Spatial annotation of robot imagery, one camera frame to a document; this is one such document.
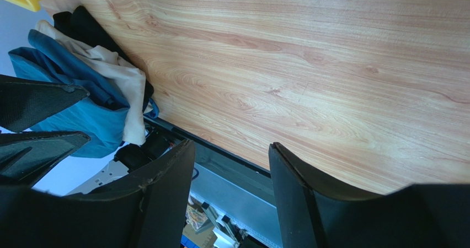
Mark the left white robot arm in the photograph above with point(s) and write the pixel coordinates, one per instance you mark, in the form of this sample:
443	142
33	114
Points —
132	156

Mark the blue t-shirt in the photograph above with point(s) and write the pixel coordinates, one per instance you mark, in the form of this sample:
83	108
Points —
101	115

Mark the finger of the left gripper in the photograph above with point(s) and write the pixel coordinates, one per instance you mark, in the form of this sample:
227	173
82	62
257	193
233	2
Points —
28	156
25	103

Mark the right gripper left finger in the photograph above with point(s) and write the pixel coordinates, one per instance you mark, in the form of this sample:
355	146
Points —
145	208

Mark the dark clothes pile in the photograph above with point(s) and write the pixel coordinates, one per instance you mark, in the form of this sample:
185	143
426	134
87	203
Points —
82	26

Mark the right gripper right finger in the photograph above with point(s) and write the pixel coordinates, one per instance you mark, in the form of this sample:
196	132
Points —
317	210

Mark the beige t-shirt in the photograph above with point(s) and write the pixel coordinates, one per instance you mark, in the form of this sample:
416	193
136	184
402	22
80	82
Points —
129	80

